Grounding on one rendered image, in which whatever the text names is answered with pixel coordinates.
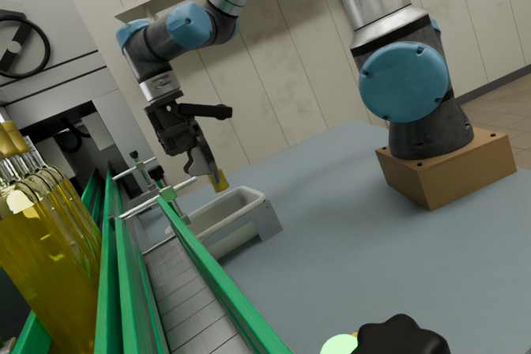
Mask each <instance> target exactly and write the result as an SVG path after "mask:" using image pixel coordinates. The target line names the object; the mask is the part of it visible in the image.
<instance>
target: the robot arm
mask: <svg viewBox="0 0 531 354"><path fill-rule="evenodd" d="M246 2H247V0H205V3H204V5H203V7H201V6H198V5H197V4H196V3H195V2H186V3H184V4H182V5H181V6H176V7H175V8H173V9H172V10H171V11H170V12H169V13H167V14H165V15H164V16H162V17H161V18H160V19H158V20H157V21H155V22H153V23H152V24H150V23H149V21H148V20H146V19H138V20H135V21H131V22H129V23H127V24H124V25H123V26H121V27H120V28H118V29H117V31H116V33H115V37H116V39H117V41H118V43H119V46H120V48H121V52H122V54H123V55H124V56H125V58H126V60H127V62H128V64H129V66H130V68H131V69H132V71H133V73H134V76H135V77H136V79H137V82H138V84H139V85H140V87H141V90H142V92H143V93H144V95H145V98H146V99H147V101H148V102H152V103H151V105H149V106H148V107H145V108H143V109H144V111H145V113H146V115H147V116H148V118H149V121H150V122H151V124H152V126H153V129H154V130H155V132H156V136H157V138H158V142H160V144H161V145H162V147H163V149H164V151H165V153H166V155H167V154H168V155H169V156H176V155H178V154H182V153H184V152H186V154H187V155H188V158H189V160H188V161H187V163H186V164H185V165H184V167H183V170H184V172H185V173H187V174H190V175H191V176H195V177H197V176H200V175H208V174H210V173H211V174H212V176H213V178H214V180H215V182H216V184H218V183H219V182H220V173H219V171H218V168H217V164H216V161H215V159H214V157H213V154H212V151H211V149H210V147H209V145H208V142H207V141H206V139H205V136H204V134H203V132H202V130H201V127H200V126H199V124H198V122H197V121H196V120H195V116H199V117H211V118H215V119H217V120H220V121H222V120H225V119H229V118H231V117H232V107H228V106H226V105H224V104H218V105H216V106H214V105H204V104H185V103H180V104H177V103H176V101H175V100H176V99H178V98H179V97H181V96H184V94H183V91H182V90H180V91H179V89H180V88H181V86H180V83H179V81H178V79H177V77H176V75H175V73H174V71H173V69H172V68H171V64H170V62H169V61H171V60H172V59H174V58H177V57H178V56H180V55H182V54H184V53H186V52H188V51H193V50H197V49H200V48H203V47H209V46H212V45H219V44H223V43H226V42H228V41H229V40H232V39H233V38H234V37H235V35H236V34H237V32H238V27H239V22H238V16H239V15H240V13H241V11H242V9H243V7H244V5H245V3H246ZM342 2H343V4H344V7H345V10H346V12H347V14H348V18H349V20H350V22H351V25H352V28H353V30H354V36H353V38H352V42H351V44H350V46H349V48H350V51H351V53H352V57H353V59H354V61H355V64H356V67H357V69H358V71H359V73H360V76H359V90H360V96H361V98H362V101H363V102H364V104H365V105H366V107H367V108H368V109H369V110H370V111H371V112H372V113H373V114H374V115H376V116H378V117H379V118H381V119H385V120H387V121H390V127H389V141H388V143H389V147H390V152H391V155H392V156H394V157H396V158H398V159H403V160H421V159H427V158H432V157H437V156H442V155H445V154H447V153H451V152H454V151H456V150H459V149H461V148H463V147H465V146H466V145H467V144H469V143H470V142H471V141H472V140H473V139H474V132H473V125H472V123H471V122H470V121H469V119H468V117H467V116H466V114H465V113H464V111H463V110H462V109H461V107H460V105H459V104H458V102H457V101H456V100H455V97H454V91H453V88H452V84H451V80H450V74H449V70H448V66H447V63H446V57H445V53H444V50H443V43H442V40H441V30H440V28H439V27H438V24H437V21H436V20H435V19H434V18H432V17H429V15H428V12H427V11H426V10H423V9H420V8H417V7H415V6H414V5H413V4H412V3H411V0H342ZM167 106H169V107H170V108H171V110H170V111H168V110H167Z"/></svg>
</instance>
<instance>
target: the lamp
mask: <svg viewBox="0 0 531 354"><path fill-rule="evenodd" d="M356 347H357V338H355V337H353V336H351V335H347V334H342V335H338V336H336V337H333V338H331V339H329V340H328V341H327V342H326V343H325V344H324V346H323V347H322V351H321V354H350V353H351V352H352V351H353V350H354V349H355V348H356Z"/></svg>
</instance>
